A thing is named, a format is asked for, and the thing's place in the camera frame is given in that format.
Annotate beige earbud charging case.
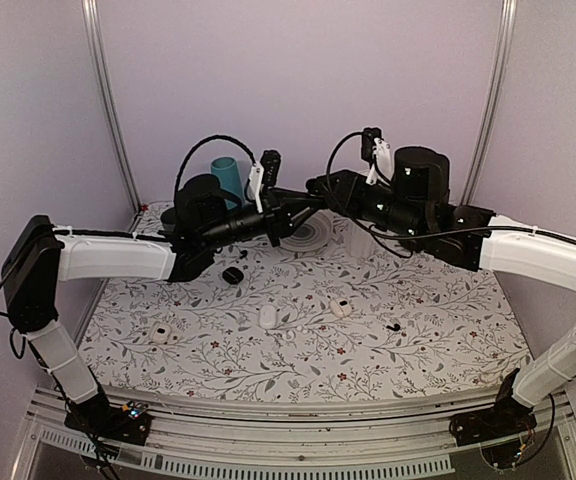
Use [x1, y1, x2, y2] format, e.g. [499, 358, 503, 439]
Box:
[329, 298, 352, 318]

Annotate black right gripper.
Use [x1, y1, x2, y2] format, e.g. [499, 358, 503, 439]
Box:
[315, 169, 428, 244]

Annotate white ribbed vase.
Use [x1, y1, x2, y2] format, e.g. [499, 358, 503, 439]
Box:
[344, 221, 375, 259]

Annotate white open earbud case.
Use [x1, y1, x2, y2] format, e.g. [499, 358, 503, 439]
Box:
[150, 324, 172, 344]

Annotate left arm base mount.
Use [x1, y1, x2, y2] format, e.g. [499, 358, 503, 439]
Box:
[64, 391, 153, 446]

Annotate small black earbud case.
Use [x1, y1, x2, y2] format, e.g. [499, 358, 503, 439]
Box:
[222, 267, 244, 285]

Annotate black earbud case gold trim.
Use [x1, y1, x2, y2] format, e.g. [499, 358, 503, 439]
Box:
[308, 190, 330, 211]

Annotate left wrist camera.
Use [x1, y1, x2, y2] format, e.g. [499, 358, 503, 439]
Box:
[244, 150, 281, 213]

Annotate floral patterned table mat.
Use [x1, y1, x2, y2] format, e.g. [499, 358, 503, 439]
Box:
[80, 219, 531, 403]

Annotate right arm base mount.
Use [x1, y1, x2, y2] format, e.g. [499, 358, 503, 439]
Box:
[449, 385, 537, 469]

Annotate aluminium front rail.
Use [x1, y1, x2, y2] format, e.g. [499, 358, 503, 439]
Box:
[11, 387, 576, 479]

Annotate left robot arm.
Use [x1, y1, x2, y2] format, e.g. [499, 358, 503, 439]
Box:
[0, 174, 326, 434]

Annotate grey spiral plate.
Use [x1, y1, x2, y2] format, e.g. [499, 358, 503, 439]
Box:
[281, 211, 333, 253]

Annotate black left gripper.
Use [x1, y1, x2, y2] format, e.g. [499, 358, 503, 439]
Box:
[202, 188, 322, 251]

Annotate teal cup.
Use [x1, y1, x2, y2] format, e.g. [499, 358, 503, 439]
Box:
[211, 157, 244, 201]

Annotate right aluminium frame post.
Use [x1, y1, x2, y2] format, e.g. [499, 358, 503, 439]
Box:
[460, 0, 518, 204]

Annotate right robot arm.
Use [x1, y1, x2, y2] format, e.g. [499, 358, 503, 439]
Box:
[306, 146, 576, 436]

